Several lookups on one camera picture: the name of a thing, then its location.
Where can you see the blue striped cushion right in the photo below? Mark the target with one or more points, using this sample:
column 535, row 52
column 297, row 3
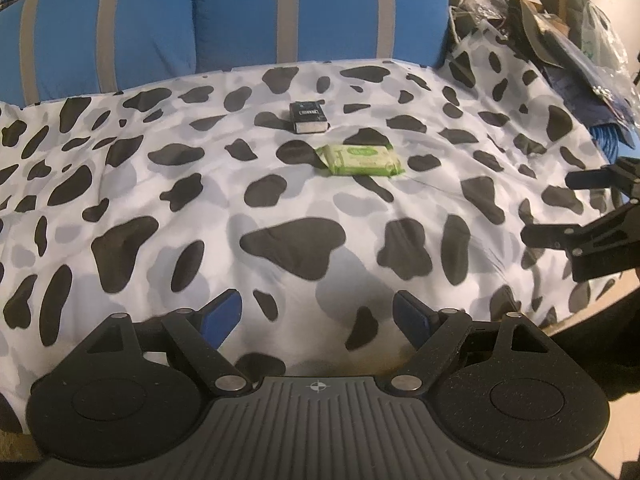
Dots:
column 233, row 33

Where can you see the blue striped cushion left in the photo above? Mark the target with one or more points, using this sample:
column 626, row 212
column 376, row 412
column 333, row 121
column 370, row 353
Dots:
column 52, row 49

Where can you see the clutter pile of bags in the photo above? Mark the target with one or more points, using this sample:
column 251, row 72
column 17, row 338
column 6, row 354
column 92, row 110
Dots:
column 577, row 46

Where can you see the black tissue pack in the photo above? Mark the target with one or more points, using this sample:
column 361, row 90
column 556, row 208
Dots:
column 307, row 117

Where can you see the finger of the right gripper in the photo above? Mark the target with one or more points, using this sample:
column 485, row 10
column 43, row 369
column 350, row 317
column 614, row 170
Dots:
column 622, row 175
column 560, row 237

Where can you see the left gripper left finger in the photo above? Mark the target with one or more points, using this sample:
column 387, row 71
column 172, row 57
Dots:
column 195, row 338

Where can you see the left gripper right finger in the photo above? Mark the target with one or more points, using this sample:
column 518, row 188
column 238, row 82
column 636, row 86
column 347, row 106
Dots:
column 437, row 337

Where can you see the green wet wipes pack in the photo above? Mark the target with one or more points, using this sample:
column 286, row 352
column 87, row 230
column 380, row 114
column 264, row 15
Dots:
column 360, row 160

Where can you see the cow print bed sheet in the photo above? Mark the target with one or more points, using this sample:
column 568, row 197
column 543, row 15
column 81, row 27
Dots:
column 164, row 196

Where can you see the blue striped cushion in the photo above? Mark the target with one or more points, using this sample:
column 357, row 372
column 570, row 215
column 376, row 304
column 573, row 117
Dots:
column 52, row 49
column 233, row 33

